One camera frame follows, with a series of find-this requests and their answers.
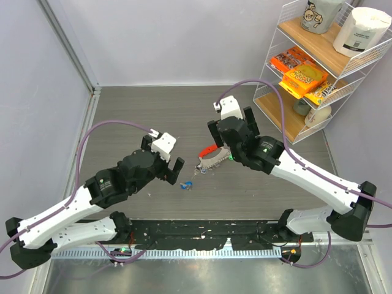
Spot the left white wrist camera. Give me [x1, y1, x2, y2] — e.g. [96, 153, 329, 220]
[149, 129, 177, 162]

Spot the orange brown snack box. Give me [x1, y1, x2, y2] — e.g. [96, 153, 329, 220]
[269, 46, 314, 74]

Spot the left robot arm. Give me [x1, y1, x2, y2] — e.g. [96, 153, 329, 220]
[6, 133, 184, 270]

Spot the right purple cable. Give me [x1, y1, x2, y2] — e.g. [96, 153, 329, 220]
[216, 79, 392, 269]

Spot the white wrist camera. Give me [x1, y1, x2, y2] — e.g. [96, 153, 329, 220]
[149, 129, 177, 162]
[213, 96, 243, 120]

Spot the white paper towel roll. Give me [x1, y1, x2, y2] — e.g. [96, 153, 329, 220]
[333, 7, 391, 58]

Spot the white wire shelf rack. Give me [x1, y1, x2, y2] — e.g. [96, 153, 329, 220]
[253, 1, 391, 143]

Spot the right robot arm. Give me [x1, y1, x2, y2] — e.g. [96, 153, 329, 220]
[208, 100, 376, 241]

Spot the yellow candy bag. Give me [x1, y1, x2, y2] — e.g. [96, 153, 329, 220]
[304, 81, 336, 106]

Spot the grey printed snack bag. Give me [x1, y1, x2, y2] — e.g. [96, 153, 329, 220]
[301, 0, 344, 34]

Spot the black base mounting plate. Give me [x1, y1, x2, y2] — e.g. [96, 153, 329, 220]
[131, 220, 314, 251]

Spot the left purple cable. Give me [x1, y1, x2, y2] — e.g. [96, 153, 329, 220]
[0, 119, 154, 280]

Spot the cream bottle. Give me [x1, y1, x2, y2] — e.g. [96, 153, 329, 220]
[304, 106, 331, 128]

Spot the blue capped key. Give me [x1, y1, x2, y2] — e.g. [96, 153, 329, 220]
[179, 181, 193, 190]

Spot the purple cable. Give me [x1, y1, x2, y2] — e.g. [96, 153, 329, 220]
[216, 79, 392, 269]
[0, 119, 154, 280]

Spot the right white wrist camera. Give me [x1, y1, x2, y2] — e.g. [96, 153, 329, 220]
[213, 96, 243, 120]

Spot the aluminium corner frame post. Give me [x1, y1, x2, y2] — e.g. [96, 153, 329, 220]
[37, 0, 100, 94]

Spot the white slotted cable duct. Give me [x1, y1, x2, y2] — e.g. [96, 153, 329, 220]
[52, 245, 282, 260]

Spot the red grey carabiner keyring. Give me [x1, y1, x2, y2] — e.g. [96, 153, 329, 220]
[196, 145, 231, 173]

